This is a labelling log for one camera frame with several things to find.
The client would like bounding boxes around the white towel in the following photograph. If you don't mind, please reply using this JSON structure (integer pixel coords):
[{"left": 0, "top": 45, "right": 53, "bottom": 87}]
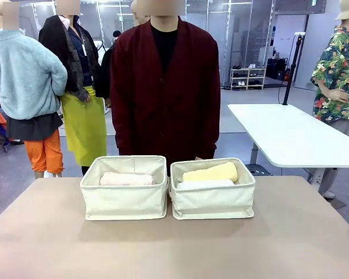
[{"left": 176, "top": 179, "right": 236, "bottom": 191}]

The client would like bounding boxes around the beige fabric basket with handle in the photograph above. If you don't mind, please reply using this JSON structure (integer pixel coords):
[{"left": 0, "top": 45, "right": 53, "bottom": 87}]
[{"left": 169, "top": 158, "right": 256, "bottom": 220}]

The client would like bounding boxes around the large beige fabric basket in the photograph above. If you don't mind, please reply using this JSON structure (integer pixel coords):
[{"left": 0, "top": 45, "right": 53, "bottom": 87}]
[{"left": 80, "top": 155, "right": 168, "bottom": 221}]

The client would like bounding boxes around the person in maroon cardigan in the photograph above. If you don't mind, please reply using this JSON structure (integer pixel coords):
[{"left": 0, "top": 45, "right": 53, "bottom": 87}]
[{"left": 109, "top": 0, "right": 222, "bottom": 177}]

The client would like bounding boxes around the wooden shoe rack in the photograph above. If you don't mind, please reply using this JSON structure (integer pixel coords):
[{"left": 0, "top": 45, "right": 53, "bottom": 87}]
[{"left": 229, "top": 67, "right": 267, "bottom": 91}]

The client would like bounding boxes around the white table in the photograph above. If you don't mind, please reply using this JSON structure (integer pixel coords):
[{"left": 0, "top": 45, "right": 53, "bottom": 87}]
[{"left": 227, "top": 103, "right": 349, "bottom": 187}]

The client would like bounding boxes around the yellow towel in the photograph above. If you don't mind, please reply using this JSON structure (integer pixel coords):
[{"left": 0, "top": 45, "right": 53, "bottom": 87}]
[{"left": 182, "top": 162, "right": 238, "bottom": 184}]

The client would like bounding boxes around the person's left forearm maroon sleeve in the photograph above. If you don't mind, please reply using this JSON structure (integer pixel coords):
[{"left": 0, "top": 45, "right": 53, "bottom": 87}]
[{"left": 196, "top": 95, "right": 222, "bottom": 160}]

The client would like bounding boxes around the pink towel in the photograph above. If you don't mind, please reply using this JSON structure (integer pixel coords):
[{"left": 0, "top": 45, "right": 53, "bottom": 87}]
[{"left": 99, "top": 171, "right": 156, "bottom": 186}]

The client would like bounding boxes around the person's right forearm maroon sleeve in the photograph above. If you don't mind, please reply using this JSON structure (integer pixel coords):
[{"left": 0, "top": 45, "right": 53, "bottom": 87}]
[{"left": 110, "top": 95, "right": 134, "bottom": 156}]

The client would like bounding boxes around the person with yellow apron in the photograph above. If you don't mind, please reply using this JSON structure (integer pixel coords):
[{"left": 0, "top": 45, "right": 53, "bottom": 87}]
[{"left": 38, "top": 0, "right": 111, "bottom": 176}]

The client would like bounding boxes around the black suitcase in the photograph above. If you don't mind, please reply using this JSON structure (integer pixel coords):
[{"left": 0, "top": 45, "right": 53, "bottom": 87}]
[{"left": 266, "top": 57, "right": 289, "bottom": 81}]

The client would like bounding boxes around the mannequin in floral shirt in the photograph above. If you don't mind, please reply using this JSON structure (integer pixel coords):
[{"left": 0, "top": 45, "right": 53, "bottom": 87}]
[{"left": 310, "top": 0, "right": 349, "bottom": 200}]

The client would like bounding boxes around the black pole stand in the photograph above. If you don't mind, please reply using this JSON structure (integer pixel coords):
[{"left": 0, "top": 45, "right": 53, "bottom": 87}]
[{"left": 282, "top": 33, "right": 306, "bottom": 106}]

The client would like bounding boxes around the person in black clothes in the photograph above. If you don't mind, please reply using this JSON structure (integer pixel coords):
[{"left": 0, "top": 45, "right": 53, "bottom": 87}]
[{"left": 100, "top": 0, "right": 151, "bottom": 99}]

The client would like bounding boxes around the person in blue fleece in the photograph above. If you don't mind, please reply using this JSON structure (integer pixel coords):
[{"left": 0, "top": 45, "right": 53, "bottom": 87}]
[{"left": 0, "top": 0, "right": 68, "bottom": 180}]

